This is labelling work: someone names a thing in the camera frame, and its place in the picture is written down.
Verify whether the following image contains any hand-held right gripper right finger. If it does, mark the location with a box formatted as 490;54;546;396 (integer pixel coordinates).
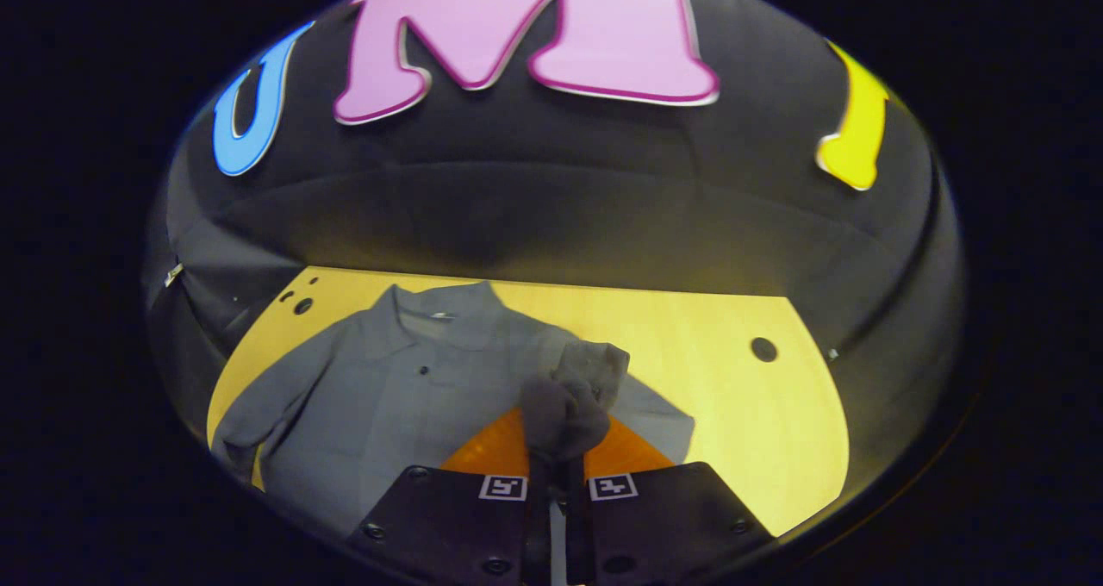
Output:
564;414;776;586

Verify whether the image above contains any grey button-up shirt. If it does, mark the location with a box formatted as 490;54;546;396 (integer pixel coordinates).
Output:
211;280;697;537

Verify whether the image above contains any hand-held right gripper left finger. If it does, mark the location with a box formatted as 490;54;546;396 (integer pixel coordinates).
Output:
345;407;557;586

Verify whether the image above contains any black backdrop cloth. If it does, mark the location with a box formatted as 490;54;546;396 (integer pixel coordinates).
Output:
142;0;966;539

